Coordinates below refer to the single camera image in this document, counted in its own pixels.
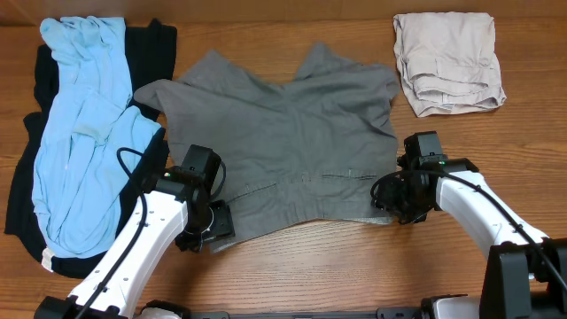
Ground grey shorts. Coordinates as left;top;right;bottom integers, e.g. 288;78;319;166
135;43;400;253

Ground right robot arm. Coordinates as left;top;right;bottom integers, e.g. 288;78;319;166
370;131;566;319

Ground black garment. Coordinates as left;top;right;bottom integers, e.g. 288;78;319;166
4;19;177;279

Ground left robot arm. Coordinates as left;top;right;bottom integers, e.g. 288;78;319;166
35;144;235;319

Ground light blue garment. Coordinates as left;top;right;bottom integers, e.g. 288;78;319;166
32;16;160;259

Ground folded beige shorts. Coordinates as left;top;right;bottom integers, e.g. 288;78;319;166
393;12;506;118

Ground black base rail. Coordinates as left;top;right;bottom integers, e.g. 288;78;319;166
189;307;430;319

